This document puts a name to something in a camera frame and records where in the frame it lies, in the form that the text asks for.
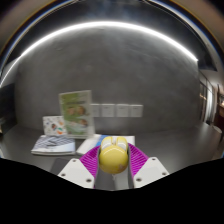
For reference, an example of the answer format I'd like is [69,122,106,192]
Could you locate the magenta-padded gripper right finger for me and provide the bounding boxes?
[127,142,171,190]

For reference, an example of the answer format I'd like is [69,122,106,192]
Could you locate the black mouse pad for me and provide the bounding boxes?
[49,157,73,176]

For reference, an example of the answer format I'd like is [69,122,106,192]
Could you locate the small colourful printed card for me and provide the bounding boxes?
[42,115,68,136]

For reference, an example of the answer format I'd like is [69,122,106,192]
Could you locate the yellow computer mouse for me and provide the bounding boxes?
[98,135,130,175]

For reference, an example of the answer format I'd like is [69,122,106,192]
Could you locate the white wall socket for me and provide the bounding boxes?
[100,103,116,118]
[115,103,131,118]
[90,103,102,118]
[129,104,145,119]

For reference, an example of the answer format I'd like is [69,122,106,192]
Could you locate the dark framed glass partition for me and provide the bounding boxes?
[198,77,224,134]

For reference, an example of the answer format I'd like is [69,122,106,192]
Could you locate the long ceiling light strip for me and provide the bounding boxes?
[0,20,200,88]

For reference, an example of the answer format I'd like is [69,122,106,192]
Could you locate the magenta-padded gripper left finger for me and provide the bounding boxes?
[57,144,101,189]

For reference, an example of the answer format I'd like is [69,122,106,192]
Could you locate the striped grey booklet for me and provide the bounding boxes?
[30,134,77,157]

